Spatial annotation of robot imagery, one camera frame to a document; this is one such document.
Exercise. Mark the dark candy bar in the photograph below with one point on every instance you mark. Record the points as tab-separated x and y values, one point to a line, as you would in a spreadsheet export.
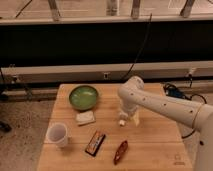
95	143

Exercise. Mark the brown snack wrapper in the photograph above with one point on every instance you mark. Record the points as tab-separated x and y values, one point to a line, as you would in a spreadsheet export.
120	152

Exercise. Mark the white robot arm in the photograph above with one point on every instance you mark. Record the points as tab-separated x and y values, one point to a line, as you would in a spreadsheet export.
196	115

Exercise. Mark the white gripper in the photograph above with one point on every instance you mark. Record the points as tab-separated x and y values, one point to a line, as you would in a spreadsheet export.
130	109

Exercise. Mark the white bottle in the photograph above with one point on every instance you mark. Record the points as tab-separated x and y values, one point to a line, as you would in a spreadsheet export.
122	118

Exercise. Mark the wooden table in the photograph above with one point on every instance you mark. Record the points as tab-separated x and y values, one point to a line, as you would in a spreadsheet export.
154	145

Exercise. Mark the white plastic cup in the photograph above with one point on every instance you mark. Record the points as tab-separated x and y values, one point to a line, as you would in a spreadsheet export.
57	134

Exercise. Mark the green ceramic bowl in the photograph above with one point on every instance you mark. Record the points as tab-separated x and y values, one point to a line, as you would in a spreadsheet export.
83	97

